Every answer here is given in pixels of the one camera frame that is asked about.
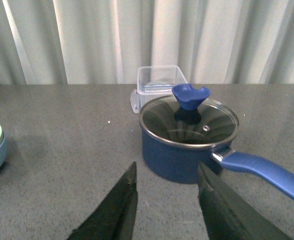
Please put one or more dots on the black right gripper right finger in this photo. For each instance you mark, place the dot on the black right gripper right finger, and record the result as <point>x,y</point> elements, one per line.
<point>227,216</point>

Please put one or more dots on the blue saucepan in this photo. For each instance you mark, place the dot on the blue saucepan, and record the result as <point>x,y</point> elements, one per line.
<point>180,163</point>

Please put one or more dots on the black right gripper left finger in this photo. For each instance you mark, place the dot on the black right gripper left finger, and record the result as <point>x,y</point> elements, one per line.
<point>114,218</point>

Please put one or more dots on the glass lid blue knob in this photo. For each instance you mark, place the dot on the glass lid blue knob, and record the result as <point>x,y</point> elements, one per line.
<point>189,119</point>

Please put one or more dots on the clear plastic container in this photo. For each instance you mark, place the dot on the clear plastic container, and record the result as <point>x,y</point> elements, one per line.
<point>154,82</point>

